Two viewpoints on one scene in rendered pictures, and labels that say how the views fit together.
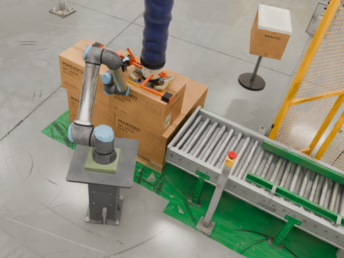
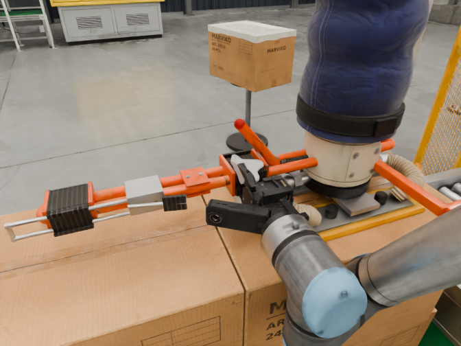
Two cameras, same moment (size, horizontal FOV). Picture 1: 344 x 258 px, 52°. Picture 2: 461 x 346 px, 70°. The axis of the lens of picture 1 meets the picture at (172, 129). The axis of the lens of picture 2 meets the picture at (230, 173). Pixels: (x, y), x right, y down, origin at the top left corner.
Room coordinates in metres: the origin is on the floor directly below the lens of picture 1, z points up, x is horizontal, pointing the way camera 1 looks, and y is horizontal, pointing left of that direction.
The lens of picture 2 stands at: (2.30, 0.93, 1.46)
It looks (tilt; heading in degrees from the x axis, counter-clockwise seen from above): 33 degrees down; 319
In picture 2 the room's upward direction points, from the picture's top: straight up
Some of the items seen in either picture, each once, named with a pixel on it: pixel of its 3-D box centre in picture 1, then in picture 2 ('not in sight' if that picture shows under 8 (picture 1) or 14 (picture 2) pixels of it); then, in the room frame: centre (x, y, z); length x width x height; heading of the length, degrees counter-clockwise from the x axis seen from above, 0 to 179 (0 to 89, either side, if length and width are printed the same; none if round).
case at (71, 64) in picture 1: (96, 73); (97, 312); (2.88, 0.86, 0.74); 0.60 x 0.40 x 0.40; 69
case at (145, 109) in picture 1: (147, 97); (315, 251); (2.66, 0.30, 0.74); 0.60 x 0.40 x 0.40; 68
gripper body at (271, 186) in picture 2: (120, 67); (272, 209); (2.61, 0.56, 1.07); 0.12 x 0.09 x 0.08; 159
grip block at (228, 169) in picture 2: (128, 60); (243, 171); (2.74, 0.51, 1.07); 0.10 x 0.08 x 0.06; 160
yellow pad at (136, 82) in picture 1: (145, 84); (355, 208); (2.57, 0.31, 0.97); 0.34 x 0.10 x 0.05; 70
